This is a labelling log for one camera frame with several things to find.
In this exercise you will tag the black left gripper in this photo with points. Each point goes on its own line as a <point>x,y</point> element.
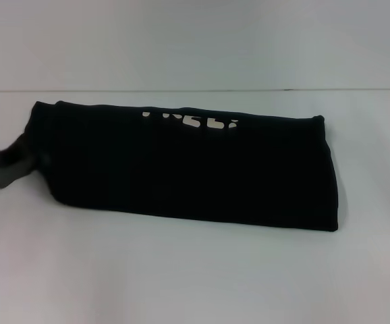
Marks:
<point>2,165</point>

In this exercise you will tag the black t-shirt with white print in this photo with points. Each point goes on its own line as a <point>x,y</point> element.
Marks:
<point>188,168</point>

